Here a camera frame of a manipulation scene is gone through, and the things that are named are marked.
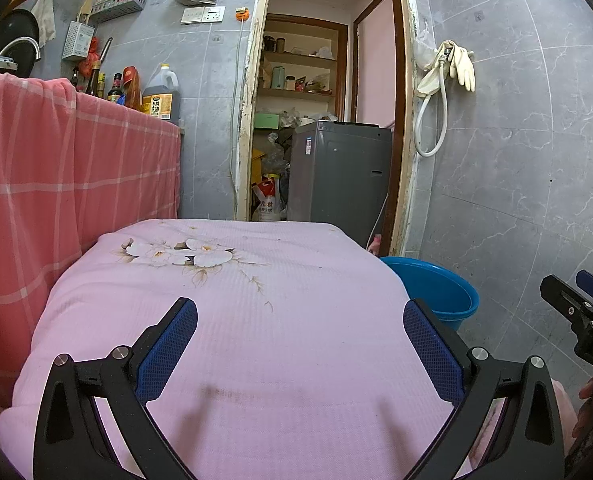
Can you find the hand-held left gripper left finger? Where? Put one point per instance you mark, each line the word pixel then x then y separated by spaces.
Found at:
pixel 169 350

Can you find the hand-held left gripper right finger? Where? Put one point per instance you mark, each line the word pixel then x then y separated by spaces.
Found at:
pixel 434 355

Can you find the blue plastic bucket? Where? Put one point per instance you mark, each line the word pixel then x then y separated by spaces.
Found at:
pixel 436 290

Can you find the person's right hand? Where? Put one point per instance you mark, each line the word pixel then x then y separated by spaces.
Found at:
pixel 589 395

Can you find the pink floral blanket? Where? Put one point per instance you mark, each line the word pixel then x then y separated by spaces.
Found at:
pixel 276 335

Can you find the pink plastic bottle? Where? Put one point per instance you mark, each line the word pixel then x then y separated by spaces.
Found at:
pixel 374 245

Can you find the white red rice sack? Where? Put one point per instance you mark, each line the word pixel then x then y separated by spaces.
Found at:
pixel 267 202

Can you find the grey washing machine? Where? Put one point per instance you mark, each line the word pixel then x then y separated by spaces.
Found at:
pixel 341 185

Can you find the red checked cloth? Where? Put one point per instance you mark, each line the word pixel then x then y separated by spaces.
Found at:
pixel 51 185

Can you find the green box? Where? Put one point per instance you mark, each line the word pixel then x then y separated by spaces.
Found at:
pixel 267 121

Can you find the large cooking oil jug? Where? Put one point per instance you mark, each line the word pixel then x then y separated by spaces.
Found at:
pixel 160 100

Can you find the orange seasoning bag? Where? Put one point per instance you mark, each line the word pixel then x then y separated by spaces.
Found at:
pixel 132 90

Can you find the dark bottle with red cap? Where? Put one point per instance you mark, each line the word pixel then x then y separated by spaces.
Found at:
pixel 115 91

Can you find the yellow label bottle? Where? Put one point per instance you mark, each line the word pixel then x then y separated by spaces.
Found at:
pixel 102 85

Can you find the tall dark sauce bottle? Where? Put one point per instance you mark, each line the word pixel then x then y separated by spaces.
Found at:
pixel 94 82

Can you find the dark bottle with white cap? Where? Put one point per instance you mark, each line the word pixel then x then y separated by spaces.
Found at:
pixel 75 79

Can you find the clear plastic bag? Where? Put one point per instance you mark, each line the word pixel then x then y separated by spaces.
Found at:
pixel 424 50

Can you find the green canister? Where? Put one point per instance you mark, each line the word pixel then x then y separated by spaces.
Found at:
pixel 278 77

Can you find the metal rod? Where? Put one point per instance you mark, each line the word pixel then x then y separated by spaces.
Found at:
pixel 105 52

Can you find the red plastic bag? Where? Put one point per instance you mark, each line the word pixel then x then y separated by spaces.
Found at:
pixel 92 52

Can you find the white utensil holder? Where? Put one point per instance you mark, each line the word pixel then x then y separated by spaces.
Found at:
pixel 76 40

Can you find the metal faucet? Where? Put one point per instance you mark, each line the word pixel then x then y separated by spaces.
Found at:
pixel 19 41

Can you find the wooden spatula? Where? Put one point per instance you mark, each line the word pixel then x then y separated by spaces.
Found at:
pixel 88 5

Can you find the hanging beige cloth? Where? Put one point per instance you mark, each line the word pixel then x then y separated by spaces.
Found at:
pixel 44 15

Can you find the black wok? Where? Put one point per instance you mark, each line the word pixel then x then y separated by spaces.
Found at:
pixel 11 27

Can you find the wooden door frame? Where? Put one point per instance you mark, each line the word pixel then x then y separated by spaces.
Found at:
pixel 244 110

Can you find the wooden wall shelf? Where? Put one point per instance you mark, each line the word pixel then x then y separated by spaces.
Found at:
pixel 301 92

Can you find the white wall outlet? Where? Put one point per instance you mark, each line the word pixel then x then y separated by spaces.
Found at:
pixel 202 15

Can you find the orange wall hook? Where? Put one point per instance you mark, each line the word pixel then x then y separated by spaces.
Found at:
pixel 242 14

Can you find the grey wall rack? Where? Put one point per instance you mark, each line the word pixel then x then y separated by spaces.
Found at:
pixel 119 7

